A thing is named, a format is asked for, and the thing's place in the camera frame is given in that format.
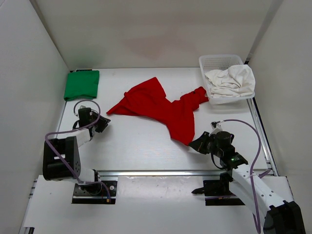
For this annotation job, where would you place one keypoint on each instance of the white t shirt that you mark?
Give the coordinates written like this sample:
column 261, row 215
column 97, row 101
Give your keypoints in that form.
column 236, row 81

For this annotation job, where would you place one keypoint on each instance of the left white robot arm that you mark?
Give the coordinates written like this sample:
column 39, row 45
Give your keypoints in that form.
column 61, row 159

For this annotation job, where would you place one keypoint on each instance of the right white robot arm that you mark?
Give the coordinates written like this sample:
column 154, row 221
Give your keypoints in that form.
column 276, row 214

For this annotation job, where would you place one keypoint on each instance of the red t shirt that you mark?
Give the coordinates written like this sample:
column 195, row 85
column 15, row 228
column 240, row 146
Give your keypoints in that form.
column 148, row 99

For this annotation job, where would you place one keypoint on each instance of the green t shirt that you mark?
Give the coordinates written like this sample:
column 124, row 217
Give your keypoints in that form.
column 82, row 85

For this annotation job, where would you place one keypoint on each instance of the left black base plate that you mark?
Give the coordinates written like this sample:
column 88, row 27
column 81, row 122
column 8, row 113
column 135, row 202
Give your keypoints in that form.
column 109, row 195

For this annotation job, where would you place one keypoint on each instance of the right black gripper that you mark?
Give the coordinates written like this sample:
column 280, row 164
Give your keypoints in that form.
column 199, row 145

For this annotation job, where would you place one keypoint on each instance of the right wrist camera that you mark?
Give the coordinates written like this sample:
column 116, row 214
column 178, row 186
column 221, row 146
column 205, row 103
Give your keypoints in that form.
column 216, row 127

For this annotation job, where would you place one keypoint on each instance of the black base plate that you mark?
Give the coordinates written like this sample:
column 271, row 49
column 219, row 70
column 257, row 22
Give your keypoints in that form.
column 218, row 195
column 109, row 195

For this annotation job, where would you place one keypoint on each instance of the white plastic basket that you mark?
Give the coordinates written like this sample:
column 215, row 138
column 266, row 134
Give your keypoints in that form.
column 219, row 62

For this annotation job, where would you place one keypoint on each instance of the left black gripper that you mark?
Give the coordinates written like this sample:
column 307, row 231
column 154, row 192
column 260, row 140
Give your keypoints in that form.
column 103, row 121

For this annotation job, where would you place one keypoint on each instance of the dark table label sticker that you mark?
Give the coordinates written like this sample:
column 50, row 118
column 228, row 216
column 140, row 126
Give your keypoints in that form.
column 83, row 70

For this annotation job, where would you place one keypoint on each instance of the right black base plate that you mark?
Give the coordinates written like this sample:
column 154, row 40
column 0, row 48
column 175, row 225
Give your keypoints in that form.
column 218, row 195

